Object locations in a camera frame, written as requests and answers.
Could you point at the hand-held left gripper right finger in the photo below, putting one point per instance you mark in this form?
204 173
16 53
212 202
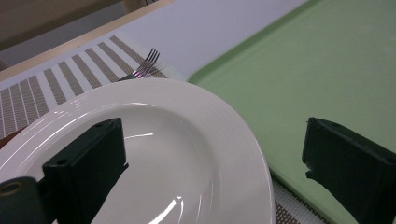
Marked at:
351 165

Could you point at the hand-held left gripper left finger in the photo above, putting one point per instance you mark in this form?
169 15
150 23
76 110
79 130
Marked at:
87 165

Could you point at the white ceramic plate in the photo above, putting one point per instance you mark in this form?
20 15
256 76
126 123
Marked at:
193 124

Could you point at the striped woven placemat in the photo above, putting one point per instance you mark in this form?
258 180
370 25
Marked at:
71 77

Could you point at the green plastic tray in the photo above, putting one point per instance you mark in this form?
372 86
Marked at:
311 68

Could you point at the metal fork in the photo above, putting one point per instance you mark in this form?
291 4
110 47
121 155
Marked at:
145 66

